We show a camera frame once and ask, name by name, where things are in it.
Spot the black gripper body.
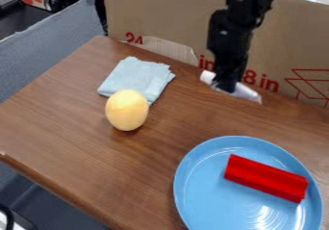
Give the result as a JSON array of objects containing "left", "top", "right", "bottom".
[{"left": 207, "top": 10, "right": 254, "bottom": 67}]

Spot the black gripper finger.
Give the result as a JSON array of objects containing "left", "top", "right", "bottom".
[{"left": 213, "top": 59, "right": 247, "bottom": 93}]

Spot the white toothpaste tube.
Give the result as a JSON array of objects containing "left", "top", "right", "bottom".
[{"left": 199, "top": 70, "right": 262, "bottom": 104}]

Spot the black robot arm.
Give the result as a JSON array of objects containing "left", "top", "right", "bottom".
[{"left": 207, "top": 0, "right": 274, "bottom": 93}]

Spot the light blue folded cloth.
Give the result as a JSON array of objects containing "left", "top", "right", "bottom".
[{"left": 97, "top": 57, "right": 175, "bottom": 104}]

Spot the blue plate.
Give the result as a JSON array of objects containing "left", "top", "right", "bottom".
[{"left": 173, "top": 136, "right": 323, "bottom": 230}]

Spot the cardboard box with red print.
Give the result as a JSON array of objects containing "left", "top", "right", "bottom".
[{"left": 105, "top": 0, "right": 329, "bottom": 110}]

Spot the yellow lemon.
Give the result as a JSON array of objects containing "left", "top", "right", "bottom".
[{"left": 105, "top": 89, "right": 148, "bottom": 131}]

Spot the red plastic block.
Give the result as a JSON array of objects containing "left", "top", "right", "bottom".
[{"left": 223, "top": 154, "right": 308, "bottom": 203}]

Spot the grey fabric partition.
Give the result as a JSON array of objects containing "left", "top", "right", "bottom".
[{"left": 0, "top": 0, "right": 104, "bottom": 104}]

